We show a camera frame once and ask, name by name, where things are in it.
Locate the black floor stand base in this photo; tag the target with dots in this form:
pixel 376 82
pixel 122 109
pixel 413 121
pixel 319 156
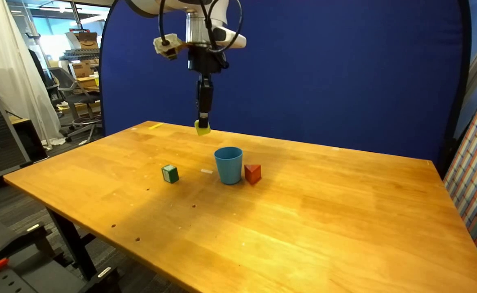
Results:
pixel 36 270

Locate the red triangular block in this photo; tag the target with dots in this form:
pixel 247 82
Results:
pixel 252 173

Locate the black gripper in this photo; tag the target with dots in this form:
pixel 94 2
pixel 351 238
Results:
pixel 207 59

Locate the white hanging cloth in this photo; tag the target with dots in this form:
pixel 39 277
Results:
pixel 19 82

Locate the black office chair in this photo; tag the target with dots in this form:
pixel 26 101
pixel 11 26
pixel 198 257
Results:
pixel 75 111

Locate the black table leg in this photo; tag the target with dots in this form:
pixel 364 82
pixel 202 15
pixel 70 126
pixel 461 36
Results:
pixel 75 241

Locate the shelf with cardboard boxes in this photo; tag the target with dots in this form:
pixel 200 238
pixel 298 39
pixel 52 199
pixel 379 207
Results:
pixel 83 57

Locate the blue fabric backdrop screen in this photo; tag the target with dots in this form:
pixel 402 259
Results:
pixel 324 70

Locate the blue plastic cup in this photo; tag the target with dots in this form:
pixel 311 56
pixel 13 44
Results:
pixel 228 166

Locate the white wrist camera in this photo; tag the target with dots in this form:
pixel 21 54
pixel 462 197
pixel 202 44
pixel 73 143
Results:
pixel 166 46

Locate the yellow tape strip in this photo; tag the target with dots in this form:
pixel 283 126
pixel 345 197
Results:
pixel 154 127

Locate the white tape strip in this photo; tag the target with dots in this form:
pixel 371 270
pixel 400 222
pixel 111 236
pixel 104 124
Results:
pixel 207 171

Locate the small green block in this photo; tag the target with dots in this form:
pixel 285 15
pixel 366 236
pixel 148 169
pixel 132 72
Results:
pixel 169 174

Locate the colourful checkered panel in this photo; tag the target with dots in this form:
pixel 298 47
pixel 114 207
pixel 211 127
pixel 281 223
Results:
pixel 475 173

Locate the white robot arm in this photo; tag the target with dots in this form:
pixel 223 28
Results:
pixel 198 25

